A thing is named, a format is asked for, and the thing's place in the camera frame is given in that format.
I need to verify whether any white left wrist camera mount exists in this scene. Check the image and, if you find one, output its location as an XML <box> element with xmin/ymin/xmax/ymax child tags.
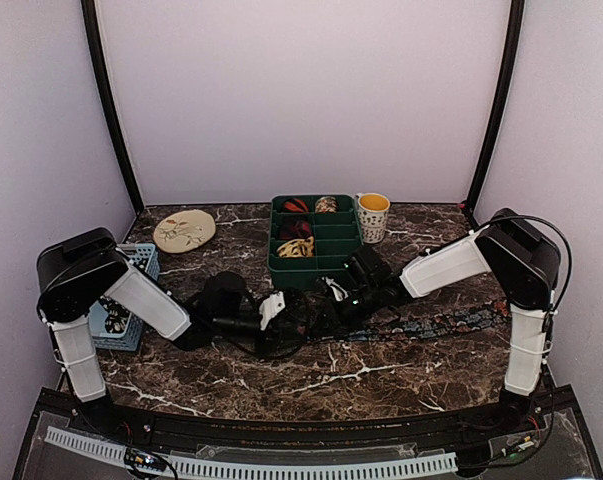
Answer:
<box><xmin>258</xmin><ymin>291</ymin><xmax>286</xmax><ymax>331</ymax></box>

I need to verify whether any black frame post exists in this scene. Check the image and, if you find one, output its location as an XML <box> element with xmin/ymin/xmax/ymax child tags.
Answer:
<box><xmin>80</xmin><ymin>0</ymin><xmax>145</xmax><ymax>216</ymax></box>
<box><xmin>461</xmin><ymin>0</ymin><xmax>525</xmax><ymax>220</ymax></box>

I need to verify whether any white slotted cable duct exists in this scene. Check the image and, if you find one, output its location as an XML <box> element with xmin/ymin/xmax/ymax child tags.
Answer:
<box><xmin>44</xmin><ymin>425</ymin><xmax>458</xmax><ymax>480</ymax></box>

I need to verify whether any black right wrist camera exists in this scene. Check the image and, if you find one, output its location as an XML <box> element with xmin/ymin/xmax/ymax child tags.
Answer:
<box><xmin>344</xmin><ymin>244</ymin><xmax>392</xmax><ymax>290</ymax></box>

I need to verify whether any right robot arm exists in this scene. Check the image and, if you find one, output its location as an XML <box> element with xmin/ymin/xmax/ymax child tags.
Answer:
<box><xmin>319</xmin><ymin>208</ymin><xmax>571</xmax><ymax>434</ymax></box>

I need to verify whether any maroon navy striped rolled tie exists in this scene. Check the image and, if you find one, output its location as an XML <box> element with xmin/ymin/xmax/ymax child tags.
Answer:
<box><xmin>277</xmin><ymin>220</ymin><xmax>313</xmax><ymax>241</ymax></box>

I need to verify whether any light blue plastic basket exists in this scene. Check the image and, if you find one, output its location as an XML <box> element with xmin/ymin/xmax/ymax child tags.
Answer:
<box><xmin>88</xmin><ymin>243</ymin><xmax>160</xmax><ymax>352</ymax></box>

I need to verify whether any red navy striped rolled tie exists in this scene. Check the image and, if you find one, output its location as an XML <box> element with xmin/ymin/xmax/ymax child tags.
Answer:
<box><xmin>280</xmin><ymin>197</ymin><xmax>310</xmax><ymax>214</ymax></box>

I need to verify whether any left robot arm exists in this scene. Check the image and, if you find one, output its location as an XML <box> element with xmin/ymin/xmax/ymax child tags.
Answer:
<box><xmin>36</xmin><ymin>228</ymin><xmax>311</xmax><ymax>436</ymax></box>

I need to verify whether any round bird-pattern plate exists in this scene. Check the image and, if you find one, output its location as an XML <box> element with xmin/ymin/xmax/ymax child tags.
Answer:
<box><xmin>153</xmin><ymin>209</ymin><xmax>216</xmax><ymax>254</ymax></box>

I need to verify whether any black white patterned tie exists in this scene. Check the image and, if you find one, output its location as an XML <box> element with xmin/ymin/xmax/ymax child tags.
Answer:
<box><xmin>100</xmin><ymin>297</ymin><xmax>131</xmax><ymax>334</ymax></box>

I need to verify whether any left black frame post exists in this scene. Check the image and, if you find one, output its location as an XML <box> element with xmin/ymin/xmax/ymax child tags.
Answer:
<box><xmin>80</xmin><ymin>0</ymin><xmax>145</xmax><ymax>216</ymax></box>

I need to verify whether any black front rail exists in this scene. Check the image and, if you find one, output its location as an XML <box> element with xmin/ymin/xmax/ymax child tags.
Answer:
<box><xmin>40</xmin><ymin>389</ymin><xmax>577</xmax><ymax>456</ymax></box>

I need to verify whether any floral cream rolled tie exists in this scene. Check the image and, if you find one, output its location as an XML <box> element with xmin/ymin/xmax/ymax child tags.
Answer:
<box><xmin>315</xmin><ymin>196</ymin><xmax>339</xmax><ymax>213</ymax></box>

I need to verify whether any right black frame post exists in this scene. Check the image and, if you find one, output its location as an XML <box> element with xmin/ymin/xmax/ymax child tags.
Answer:
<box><xmin>461</xmin><ymin>0</ymin><xmax>525</xmax><ymax>220</ymax></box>

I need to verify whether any green compartment organizer tray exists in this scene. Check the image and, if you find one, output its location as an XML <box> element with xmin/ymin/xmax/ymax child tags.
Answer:
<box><xmin>267</xmin><ymin>193</ymin><xmax>363</xmax><ymax>291</ymax></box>

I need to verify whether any yellow patterned rolled tie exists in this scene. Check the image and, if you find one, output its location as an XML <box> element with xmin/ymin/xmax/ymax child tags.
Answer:
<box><xmin>276</xmin><ymin>237</ymin><xmax>315</xmax><ymax>258</ymax></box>

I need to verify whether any white mug yellow inside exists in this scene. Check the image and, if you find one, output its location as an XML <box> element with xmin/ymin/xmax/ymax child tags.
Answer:
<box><xmin>355</xmin><ymin>193</ymin><xmax>391</xmax><ymax>244</ymax></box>

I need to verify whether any dark floral necktie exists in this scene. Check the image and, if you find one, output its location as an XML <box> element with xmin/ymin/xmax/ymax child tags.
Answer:
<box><xmin>307</xmin><ymin>300</ymin><xmax>511</xmax><ymax>343</ymax></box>

